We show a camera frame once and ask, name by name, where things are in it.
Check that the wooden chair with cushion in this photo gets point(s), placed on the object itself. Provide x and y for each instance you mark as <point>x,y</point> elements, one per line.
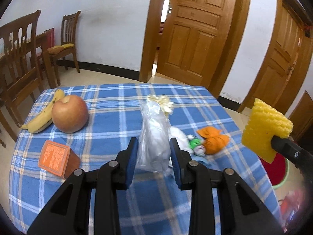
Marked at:
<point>69,29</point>

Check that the red-yellow apple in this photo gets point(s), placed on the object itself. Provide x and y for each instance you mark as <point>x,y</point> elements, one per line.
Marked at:
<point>69,115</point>

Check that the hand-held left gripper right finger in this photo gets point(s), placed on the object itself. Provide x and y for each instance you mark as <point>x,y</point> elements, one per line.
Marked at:
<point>174,156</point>

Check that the tall wooden dining chair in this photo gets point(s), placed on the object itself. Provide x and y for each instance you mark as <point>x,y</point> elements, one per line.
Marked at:
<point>14,41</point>

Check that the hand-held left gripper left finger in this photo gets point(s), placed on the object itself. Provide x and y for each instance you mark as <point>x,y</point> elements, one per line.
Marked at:
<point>132,151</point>

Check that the wooden door frame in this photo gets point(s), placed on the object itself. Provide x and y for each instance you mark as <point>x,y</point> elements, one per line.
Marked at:
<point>240,41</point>

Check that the yellow foam fruit net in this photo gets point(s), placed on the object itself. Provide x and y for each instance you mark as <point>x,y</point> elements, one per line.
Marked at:
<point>261,127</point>

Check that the orange cardboard box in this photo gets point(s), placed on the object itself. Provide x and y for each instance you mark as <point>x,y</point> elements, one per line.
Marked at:
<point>53,156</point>

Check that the clear plastic bag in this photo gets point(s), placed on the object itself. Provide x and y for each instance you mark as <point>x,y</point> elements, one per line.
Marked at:
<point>154,137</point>

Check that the yellow banana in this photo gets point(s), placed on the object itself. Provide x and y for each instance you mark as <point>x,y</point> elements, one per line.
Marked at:
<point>41,122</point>

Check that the crumpled cream tissue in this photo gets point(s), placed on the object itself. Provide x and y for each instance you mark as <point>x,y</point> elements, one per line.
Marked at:
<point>163,102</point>

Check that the blue plaid tablecloth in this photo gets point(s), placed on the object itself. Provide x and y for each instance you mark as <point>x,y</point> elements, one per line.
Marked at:
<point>110,117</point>

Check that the yellow seat cushion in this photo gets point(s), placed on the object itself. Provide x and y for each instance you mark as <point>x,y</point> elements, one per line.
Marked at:
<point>60,48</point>

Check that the closed wooden panel door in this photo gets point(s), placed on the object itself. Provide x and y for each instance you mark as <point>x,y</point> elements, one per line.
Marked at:
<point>278,61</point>

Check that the green and purple toy figure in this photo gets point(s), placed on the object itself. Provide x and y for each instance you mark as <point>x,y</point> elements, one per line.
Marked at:
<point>195,142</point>

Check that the wooden dining table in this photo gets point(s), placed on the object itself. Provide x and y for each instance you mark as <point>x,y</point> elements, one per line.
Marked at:
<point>41,44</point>

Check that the open wooden panel door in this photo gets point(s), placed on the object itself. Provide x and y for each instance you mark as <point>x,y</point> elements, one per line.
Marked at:
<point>195,34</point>

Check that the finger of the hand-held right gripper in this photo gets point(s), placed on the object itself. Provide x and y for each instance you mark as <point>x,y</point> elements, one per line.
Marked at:
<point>291,151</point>

